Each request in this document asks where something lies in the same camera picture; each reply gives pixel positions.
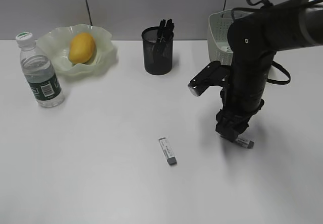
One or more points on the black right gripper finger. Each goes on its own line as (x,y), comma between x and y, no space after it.
(230,135)

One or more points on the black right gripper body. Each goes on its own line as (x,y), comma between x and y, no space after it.
(243,97)

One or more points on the grey white eraser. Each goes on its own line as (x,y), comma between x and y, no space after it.
(167,150)
(243,142)

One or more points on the black blue marker pen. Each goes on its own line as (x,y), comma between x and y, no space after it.
(170,31)

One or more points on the yellow mango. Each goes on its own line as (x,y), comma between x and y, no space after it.
(82,47)

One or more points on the clear water bottle green label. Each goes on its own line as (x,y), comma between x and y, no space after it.
(39,72)

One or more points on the waste paper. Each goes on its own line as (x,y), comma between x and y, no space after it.
(226,49)

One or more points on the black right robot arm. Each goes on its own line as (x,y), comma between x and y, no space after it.
(255,40)

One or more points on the pale green woven plastic basket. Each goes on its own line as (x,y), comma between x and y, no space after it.
(218,26)

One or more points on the black mesh pen holder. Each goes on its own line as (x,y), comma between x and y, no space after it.
(158,57)

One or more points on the pale green wavy glass plate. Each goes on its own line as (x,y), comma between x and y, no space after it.
(56,45)

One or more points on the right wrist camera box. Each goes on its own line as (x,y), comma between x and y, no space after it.
(214,74)

